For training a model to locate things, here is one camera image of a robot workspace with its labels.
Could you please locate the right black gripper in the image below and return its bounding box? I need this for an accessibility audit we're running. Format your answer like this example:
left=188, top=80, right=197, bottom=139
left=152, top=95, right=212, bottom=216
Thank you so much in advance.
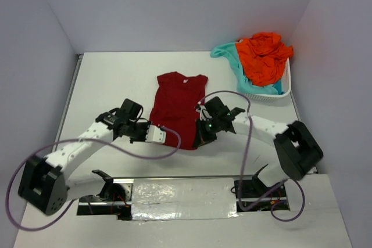
left=194, top=116, right=222, bottom=148

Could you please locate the dark red t shirt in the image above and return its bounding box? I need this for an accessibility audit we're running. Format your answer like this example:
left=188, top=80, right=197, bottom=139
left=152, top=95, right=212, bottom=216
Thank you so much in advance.
left=149, top=72, right=208, bottom=150

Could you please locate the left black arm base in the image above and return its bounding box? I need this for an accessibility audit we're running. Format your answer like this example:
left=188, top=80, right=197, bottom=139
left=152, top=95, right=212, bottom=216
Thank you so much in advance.
left=77, top=170, right=133, bottom=221

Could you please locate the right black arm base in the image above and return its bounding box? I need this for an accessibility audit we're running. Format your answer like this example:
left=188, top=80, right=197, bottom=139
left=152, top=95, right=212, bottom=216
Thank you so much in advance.
left=230, top=166, right=289, bottom=213

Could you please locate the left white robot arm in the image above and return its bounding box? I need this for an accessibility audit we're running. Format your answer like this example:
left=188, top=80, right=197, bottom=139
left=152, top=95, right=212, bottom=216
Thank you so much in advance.
left=18, top=99, right=163, bottom=215

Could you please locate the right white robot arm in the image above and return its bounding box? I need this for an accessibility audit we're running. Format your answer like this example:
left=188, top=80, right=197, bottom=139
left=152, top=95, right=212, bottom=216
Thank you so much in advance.
left=193, top=97, right=323, bottom=196

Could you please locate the shiny taped white panel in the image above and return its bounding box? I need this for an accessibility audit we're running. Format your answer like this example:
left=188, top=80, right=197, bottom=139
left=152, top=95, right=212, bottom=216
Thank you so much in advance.
left=131, top=178, right=238, bottom=221

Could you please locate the teal t shirt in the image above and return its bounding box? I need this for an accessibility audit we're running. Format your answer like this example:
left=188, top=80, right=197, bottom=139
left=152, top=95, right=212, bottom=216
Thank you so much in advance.
left=209, top=42, right=284, bottom=95

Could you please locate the orange t shirt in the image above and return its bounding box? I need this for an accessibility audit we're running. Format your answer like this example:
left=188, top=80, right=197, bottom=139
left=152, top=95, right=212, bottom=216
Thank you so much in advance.
left=235, top=32, right=294, bottom=87

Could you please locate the white laundry basket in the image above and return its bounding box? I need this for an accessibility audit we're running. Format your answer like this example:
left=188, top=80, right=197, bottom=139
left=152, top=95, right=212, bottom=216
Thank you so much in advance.
left=237, top=59, right=292, bottom=102

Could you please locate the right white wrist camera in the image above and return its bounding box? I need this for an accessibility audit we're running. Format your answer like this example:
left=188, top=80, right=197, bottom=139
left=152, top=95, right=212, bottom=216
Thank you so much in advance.
left=195, top=102, right=212, bottom=121

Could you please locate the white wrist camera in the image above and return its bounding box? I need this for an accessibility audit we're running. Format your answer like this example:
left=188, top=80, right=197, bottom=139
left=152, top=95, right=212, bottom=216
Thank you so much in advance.
left=195, top=102, right=212, bottom=121
left=145, top=125, right=166, bottom=145

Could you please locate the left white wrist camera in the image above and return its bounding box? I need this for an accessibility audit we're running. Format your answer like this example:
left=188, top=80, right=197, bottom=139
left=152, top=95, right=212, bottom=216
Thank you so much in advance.
left=145, top=125, right=166, bottom=145

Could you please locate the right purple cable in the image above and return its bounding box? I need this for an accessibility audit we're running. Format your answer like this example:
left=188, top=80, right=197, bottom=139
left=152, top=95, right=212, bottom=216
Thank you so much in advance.
left=198, top=90, right=305, bottom=222

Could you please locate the purple cable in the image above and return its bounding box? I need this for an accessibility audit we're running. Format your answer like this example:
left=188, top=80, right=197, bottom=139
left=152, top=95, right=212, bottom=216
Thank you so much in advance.
left=198, top=90, right=305, bottom=222
left=5, top=125, right=183, bottom=230

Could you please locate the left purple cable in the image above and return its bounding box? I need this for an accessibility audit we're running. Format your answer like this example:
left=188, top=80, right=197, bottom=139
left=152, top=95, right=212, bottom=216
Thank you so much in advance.
left=5, top=125, right=183, bottom=230

